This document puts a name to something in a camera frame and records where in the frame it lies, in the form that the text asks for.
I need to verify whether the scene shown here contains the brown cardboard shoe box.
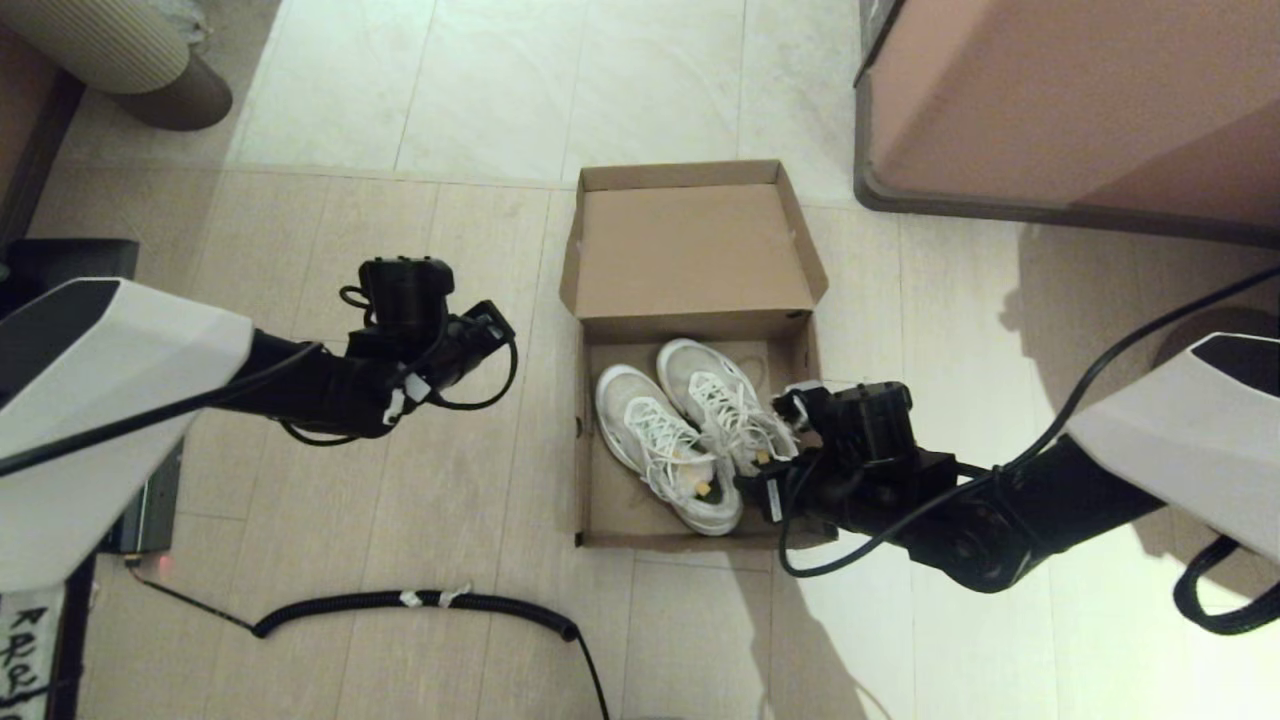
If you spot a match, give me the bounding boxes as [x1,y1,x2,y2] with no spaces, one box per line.
[558,160,839,551]

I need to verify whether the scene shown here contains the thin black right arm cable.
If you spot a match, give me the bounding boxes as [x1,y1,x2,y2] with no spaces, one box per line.
[778,265,1280,581]

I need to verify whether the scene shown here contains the grey black power supply box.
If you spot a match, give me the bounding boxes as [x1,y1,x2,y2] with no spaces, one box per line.
[100,440,183,557]

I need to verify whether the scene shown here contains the brown wooden furniture side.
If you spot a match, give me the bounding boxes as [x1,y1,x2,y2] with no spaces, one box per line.
[0,25,86,251]

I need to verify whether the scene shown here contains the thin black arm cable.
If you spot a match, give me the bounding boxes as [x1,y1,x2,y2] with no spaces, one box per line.
[778,265,1280,581]
[0,287,520,477]

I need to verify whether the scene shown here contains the white mesh sneaker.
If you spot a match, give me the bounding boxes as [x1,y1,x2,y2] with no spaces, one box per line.
[655,338,801,479]
[595,363,746,537]

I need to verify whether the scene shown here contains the beige ribbed round bin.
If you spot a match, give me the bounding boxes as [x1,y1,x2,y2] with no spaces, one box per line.
[0,0,235,131]

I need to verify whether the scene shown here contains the brown round floor base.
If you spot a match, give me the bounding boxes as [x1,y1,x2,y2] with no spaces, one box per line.
[1150,306,1280,373]

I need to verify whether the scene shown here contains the dark square floor stand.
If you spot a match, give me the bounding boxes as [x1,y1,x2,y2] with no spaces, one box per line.
[0,238,141,301]

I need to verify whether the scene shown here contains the white plastic bin liner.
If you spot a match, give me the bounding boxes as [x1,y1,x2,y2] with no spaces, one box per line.
[150,0,216,51]

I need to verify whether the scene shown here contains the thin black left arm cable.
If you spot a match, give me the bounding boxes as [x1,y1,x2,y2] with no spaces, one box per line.
[0,287,520,477]

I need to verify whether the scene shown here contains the long black coiled floor cable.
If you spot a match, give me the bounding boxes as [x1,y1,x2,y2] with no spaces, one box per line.
[128,560,613,720]

